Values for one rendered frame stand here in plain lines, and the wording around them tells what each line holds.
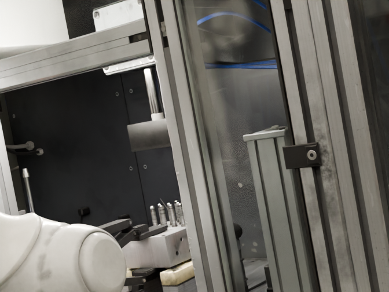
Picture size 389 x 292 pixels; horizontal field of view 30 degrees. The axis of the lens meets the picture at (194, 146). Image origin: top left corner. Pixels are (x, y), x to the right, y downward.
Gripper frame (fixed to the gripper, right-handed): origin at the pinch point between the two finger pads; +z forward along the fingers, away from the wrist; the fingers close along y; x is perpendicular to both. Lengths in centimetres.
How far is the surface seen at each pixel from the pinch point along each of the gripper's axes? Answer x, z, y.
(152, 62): -4.7, 3.1, 28.7
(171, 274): -5.8, -3.0, -3.2
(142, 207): 26.8, 29.5, 2.0
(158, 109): -0.8, 7.0, 21.4
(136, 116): 23.9, 29.5, 21.0
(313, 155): -38.4, -13.9, 13.3
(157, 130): -2.0, 4.5, 18.3
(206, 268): -20.7, -13.4, 0.7
